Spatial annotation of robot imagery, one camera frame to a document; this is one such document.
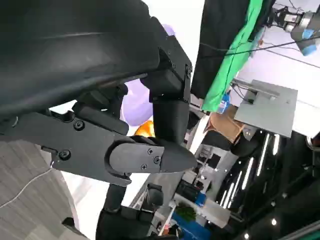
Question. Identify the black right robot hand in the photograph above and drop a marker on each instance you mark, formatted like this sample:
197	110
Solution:
120	222

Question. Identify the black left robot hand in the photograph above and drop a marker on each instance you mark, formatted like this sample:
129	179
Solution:
62	50

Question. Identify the lilac plate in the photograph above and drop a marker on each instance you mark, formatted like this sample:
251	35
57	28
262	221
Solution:
136	105

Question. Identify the orange and white bread roll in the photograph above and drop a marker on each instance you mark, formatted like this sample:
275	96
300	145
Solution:
145	129

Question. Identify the brown cardboard box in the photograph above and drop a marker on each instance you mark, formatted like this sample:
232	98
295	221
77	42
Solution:
225	127

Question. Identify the black cloth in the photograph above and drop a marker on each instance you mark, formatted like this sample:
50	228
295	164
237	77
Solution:
215	37

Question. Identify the green cloth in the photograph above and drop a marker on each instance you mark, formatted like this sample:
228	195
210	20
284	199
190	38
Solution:
225	75

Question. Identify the grey metal cabinet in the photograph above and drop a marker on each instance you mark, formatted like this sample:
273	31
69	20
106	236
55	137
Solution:
270	110

